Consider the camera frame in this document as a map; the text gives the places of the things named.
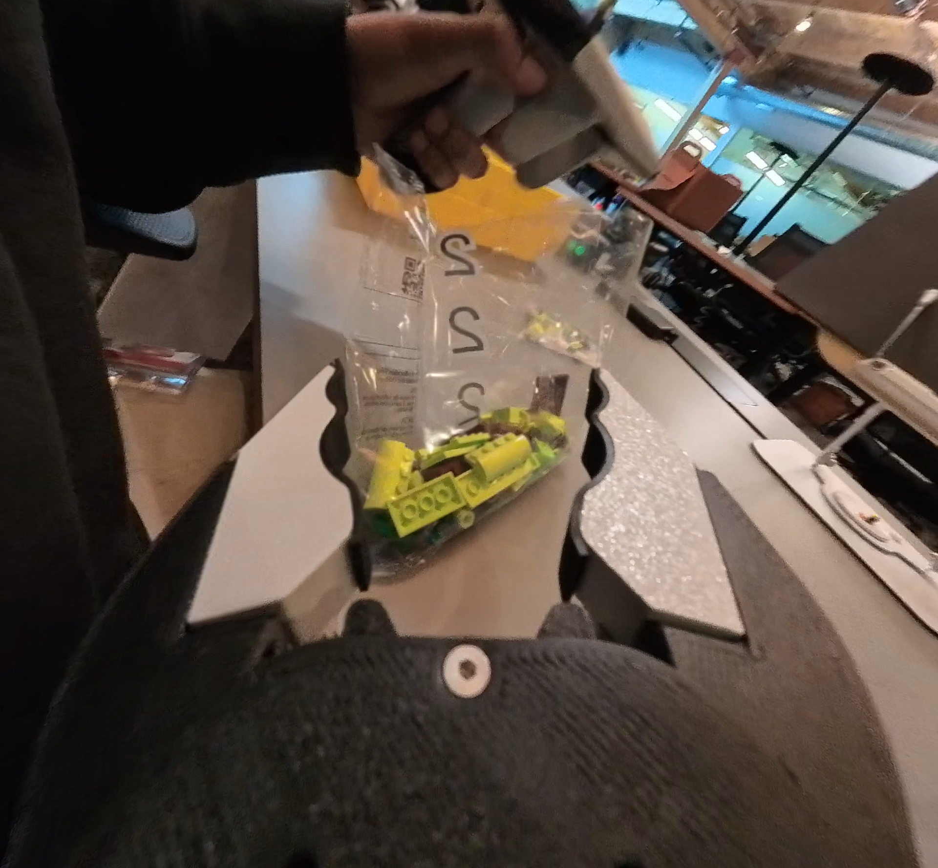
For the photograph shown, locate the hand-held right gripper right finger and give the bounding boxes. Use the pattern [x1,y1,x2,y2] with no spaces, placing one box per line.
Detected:
[558,367,748,642]

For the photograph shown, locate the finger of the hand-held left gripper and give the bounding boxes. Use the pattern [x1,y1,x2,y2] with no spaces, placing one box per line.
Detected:
[572,39,658,180]

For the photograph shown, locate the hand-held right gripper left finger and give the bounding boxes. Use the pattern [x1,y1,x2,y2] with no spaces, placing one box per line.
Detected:
[185,361,373,645]

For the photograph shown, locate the clear printed plastic bag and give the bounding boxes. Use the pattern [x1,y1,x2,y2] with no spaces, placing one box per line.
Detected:
[344,143,655,583]

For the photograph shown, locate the person's left forearm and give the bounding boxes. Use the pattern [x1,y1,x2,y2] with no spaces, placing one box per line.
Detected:
[22,0,362,217]

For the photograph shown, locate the person's left hand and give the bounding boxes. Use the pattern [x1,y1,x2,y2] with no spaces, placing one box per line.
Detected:
[344,7,551,192]

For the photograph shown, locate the brown bag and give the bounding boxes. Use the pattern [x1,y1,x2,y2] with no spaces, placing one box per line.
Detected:
[656,141,743,233]

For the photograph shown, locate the white monitor stand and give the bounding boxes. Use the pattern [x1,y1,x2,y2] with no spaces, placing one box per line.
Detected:
[751,289,938,635]

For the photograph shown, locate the stacked yellow storage bins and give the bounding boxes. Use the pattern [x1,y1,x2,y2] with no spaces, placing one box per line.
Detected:
[358,150,561,261]

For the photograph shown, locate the clear case with red contents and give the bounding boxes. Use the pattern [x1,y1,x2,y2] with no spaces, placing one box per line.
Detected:
[103,344,208,397]

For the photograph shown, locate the small sealed bag of pieces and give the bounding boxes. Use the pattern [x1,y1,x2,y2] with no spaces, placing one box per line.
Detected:
[524,310,596,362]

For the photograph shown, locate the long wooden desk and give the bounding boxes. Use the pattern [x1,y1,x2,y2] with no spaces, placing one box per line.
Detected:
[590,161,818,319]

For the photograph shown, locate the black floor lamp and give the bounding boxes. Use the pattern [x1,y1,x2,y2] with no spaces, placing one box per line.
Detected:
[733,53,935,257]

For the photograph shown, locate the black monitor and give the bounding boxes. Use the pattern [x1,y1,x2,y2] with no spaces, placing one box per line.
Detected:
[775,172,938,371]

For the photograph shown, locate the blue mesh chair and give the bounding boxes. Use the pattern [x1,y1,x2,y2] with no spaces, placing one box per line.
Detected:
[84,205,199,261]

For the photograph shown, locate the grey desk cable hatch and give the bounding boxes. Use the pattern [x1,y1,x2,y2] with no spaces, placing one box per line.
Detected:
[660,326,789,440]

